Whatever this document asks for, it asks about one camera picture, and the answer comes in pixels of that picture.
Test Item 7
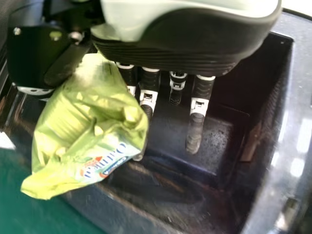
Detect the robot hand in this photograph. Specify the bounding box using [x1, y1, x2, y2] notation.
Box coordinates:
[6, 0, 284, 156]

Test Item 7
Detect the yellow-green biscuit packet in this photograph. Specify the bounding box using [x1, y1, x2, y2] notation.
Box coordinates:
[20, 52, 150, 201]

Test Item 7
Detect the black oven with glass door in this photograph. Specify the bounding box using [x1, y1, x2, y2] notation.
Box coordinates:
[0, 7, 312, 234]

